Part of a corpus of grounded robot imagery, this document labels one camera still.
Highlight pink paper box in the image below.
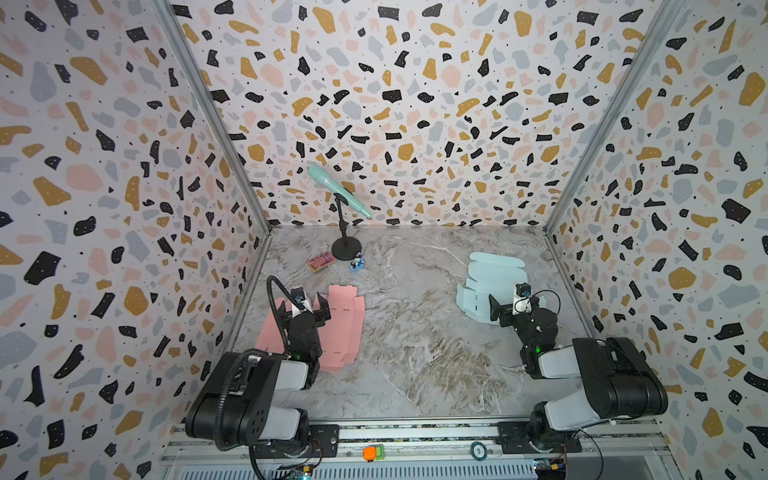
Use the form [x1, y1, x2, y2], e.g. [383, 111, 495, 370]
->
[255, 285, 366, 373]

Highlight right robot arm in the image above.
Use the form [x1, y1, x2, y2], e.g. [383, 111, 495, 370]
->
[488, 294, 669, 451]

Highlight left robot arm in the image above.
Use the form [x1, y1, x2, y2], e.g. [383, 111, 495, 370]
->
[184, 288, 331, 456]

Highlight mint flat paper box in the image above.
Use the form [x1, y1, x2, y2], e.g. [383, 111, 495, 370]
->
[456, 252, 528, 323]

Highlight small pink card box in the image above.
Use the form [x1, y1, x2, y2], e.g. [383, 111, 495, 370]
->
[307, 252, 336, 273]

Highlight small blue toy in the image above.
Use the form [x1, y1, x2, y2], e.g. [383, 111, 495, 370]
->
[350, 252, 365, 272]

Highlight black microphone stand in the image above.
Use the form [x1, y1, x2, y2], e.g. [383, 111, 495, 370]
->
[331, 193, 362, 261]

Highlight mint green microphone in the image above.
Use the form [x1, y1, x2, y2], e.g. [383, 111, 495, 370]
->
[308, 165, 373, 219]

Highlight orange button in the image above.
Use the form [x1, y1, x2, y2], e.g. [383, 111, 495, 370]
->
[362, 444, 385, 462]

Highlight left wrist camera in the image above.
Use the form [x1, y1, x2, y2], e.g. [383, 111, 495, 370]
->
[290, 287, 312, 311]

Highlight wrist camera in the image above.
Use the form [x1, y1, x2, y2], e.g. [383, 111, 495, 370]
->
[513, 282, 532, 314]
[290, 287, 312, 311]

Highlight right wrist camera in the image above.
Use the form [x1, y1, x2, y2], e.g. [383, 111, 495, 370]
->
[513, 282, 532, 314]

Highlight thin black camera cable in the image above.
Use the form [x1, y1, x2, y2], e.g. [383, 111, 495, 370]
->
[527, 289, 563, 319]

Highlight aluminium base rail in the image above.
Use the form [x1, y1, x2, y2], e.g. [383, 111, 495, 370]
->
[158, 417, 682, 479]

